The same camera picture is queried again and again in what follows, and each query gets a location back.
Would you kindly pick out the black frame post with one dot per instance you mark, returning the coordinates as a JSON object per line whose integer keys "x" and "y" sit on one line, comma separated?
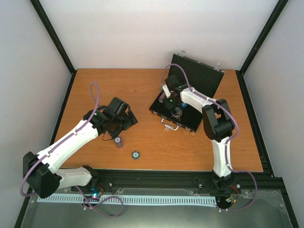
{"x": 275, "y": 14}
{"x": 52, "y": 34}

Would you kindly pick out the purple chip stack lower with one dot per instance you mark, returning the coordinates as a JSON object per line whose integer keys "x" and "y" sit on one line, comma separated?
{"x": 118, "y": 142}

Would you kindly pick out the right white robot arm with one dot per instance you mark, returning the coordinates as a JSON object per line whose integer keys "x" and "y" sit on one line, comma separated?
{"x": 218, "y": 122}

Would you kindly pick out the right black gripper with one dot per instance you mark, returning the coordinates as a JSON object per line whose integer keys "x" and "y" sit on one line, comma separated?
{"x": 168, "y": 105}

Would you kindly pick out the left black frame post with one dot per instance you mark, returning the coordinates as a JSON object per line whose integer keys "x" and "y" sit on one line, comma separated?
{"x": 52, "y": 34}

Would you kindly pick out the right black frame post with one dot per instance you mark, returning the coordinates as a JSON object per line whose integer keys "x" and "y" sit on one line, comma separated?
{"x": 275, "y": 14}

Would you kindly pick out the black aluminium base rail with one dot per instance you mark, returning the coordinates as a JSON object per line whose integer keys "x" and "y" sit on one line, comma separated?
{"x": 202, "y": 182}

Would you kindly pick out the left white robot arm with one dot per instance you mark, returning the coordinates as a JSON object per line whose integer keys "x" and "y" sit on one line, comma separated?
{"x": 64, "y": 152}

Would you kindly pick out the clear round dealer button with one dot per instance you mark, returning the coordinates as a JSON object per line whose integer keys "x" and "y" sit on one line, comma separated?
{"x": 176, "y": 112}

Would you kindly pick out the light blue cable duct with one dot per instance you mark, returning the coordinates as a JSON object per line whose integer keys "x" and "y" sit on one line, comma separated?
{"x": 133, "y": 200}

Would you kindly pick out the black poker set case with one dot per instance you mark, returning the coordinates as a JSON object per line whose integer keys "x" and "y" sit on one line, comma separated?
{"x": 204, "y": 78}

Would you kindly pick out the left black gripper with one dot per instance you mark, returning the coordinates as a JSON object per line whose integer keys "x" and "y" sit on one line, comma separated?
{"x": 114, "y": 133}

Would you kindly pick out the blue short stack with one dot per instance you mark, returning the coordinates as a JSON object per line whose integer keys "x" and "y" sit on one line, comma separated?
{"x": 135, "y": 155}

